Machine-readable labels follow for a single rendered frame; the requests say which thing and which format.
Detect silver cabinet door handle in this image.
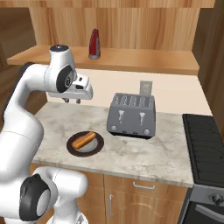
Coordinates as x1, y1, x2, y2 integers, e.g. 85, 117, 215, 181
108, 193, 115, 218

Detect red condiment bottle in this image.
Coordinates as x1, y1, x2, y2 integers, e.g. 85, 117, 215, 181
88, 28, 102, 60

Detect wooden shelf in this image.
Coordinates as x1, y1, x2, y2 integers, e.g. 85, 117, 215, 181
6, 44, 200, 77

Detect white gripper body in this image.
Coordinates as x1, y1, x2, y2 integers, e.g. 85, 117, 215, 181
46, 83, 95, 102

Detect silver drawer handle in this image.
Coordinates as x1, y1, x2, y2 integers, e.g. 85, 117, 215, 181
132, 180, 156, 191

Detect grey wall outlet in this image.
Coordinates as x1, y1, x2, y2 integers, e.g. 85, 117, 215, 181
139, 80, 153, 96

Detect hot dog bun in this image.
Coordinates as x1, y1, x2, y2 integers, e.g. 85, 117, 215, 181
71, 131, 97, 150

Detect dark brown plate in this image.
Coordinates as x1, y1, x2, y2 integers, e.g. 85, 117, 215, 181
66, 130, 105, 158

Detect grey four-slot toaster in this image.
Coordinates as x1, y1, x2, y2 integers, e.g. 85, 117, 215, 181
106, 92, 157, 140

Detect black stove knob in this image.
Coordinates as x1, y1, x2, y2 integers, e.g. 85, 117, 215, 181
212, 194, 224, 206

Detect black stove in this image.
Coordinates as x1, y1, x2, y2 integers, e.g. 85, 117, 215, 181
176, 113, 224, 224

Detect wooden drawer front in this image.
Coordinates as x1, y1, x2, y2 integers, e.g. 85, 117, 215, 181
103, 174, 189, 199

